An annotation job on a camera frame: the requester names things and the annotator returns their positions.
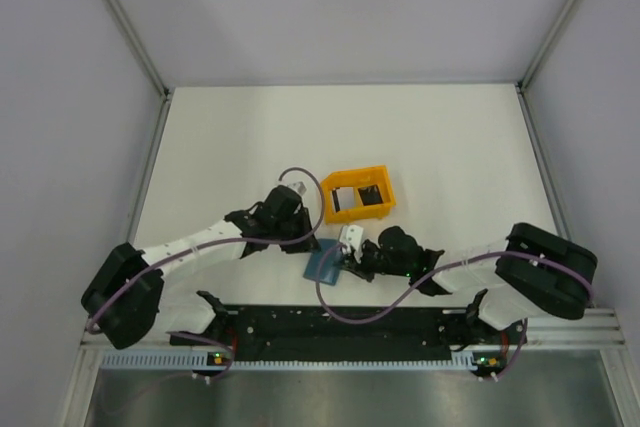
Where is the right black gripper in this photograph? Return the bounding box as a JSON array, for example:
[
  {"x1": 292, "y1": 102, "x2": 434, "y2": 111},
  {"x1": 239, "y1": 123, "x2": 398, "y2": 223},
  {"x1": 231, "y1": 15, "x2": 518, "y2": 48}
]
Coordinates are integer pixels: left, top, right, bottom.
[{"x1": 339, "y1": 242, "x2": 413, "y2": 282}]

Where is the blue leather card holder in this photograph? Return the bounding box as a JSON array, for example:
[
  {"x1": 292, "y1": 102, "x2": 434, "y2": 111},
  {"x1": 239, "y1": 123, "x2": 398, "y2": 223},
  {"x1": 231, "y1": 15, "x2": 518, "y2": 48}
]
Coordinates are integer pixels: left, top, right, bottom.
[{"x1": 303, "y1": 238, "x2": 344, "y2": 287}]

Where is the yellow plastic bin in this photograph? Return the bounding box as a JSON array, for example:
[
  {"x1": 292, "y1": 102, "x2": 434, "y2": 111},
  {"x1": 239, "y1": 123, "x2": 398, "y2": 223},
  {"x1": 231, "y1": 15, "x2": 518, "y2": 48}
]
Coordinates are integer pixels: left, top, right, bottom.
[{"x1": 320, "y1": 165, "x2": 396, "y2": 224}]

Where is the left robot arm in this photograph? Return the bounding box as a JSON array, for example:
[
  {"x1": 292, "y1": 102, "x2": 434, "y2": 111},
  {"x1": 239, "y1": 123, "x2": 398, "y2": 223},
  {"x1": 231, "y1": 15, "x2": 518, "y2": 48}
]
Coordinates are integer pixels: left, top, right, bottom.
[{"x1": 81, "y1": 182, "x2": 319, "y2": 350}]

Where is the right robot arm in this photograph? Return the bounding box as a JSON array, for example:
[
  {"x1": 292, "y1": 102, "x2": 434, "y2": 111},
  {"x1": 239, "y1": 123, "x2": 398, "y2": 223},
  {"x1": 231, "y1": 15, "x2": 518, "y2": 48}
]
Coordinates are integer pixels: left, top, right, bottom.
[{"x1": 341, "y1": 222, "x2": 598, "y2": 343}]

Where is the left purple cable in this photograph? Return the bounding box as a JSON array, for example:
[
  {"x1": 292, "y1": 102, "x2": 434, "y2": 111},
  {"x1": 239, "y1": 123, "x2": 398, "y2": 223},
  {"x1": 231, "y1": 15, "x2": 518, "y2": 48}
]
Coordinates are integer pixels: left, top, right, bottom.
[{"x1": 84, "y1": 166, "x2": 322, "y2": 383}]

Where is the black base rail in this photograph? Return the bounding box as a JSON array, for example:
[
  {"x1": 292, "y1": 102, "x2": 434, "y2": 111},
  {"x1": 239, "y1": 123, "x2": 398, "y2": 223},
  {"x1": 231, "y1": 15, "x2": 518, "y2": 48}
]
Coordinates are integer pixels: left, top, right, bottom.
[{"x1": 202, "y1": 305, "x2": 521, "y2": 362}]

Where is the white cable duct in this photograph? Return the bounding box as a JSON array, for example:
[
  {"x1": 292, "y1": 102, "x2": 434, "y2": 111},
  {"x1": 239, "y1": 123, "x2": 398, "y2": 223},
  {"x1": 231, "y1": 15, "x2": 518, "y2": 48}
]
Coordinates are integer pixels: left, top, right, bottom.
[{"x1": 100, "y1": 349, "x2": 486, "y2": 373}]

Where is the aluminium frame rail front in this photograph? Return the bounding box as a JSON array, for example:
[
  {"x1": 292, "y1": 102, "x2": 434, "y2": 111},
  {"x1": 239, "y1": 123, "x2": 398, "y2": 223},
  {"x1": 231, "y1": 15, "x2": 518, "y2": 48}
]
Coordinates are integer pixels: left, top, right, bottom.
[{"x1": 82, "y1": 306, "x2": 626, "y2": 348}]

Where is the left aluminium frame post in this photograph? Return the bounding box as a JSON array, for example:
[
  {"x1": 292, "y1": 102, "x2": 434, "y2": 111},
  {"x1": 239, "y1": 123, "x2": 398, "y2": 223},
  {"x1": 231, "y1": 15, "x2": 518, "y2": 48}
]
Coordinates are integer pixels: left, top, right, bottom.
[{"x1": 102, "y1": 0, "x2": 171, "y2": 99}]

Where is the aluminium frame post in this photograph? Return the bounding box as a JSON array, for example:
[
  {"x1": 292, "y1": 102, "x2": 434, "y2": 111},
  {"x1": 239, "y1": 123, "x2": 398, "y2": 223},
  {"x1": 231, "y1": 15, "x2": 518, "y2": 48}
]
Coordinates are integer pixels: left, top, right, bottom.
[
  {"x1": 102, "y1": 0, "x2": 171, "y2": 99},
  {"x1": 517, "y1": 0, "x2": 584, "y2": 94}
]

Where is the right aluminium frame post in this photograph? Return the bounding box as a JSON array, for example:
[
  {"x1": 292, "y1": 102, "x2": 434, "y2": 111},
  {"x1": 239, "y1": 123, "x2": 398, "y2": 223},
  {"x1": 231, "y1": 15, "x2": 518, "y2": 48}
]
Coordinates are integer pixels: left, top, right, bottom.
[{"x1": 517, "y1": 0, "x2": 584, "y2": 94}]

